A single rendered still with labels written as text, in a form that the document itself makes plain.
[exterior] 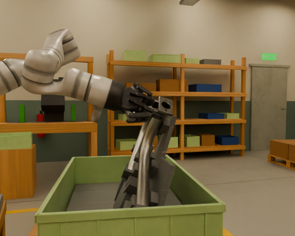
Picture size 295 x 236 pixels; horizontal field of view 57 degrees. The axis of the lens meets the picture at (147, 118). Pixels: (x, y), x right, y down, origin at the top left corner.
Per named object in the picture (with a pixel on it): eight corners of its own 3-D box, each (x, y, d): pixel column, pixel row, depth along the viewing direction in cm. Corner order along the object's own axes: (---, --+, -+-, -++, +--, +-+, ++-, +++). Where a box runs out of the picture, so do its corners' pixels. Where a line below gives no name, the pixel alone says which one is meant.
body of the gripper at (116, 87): (106, 93, 63) (143, 105, 65) (111, 71, 69) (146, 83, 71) (98, 114, 68) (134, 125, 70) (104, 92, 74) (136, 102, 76)
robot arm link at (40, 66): (22, 49, 59) (39, 38, 71) (16, 85, 62) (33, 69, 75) (55, 59, 61) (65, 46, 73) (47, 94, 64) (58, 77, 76)
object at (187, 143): (245, 156, 608) (247, 55, 596) (110, 165, 525) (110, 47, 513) (231, 152, 660) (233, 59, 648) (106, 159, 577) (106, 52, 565)
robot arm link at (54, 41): (55, 38, 71) (69, 68, 75) (70, 24, 95) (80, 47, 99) (22, 50, 71) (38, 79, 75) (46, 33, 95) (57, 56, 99)
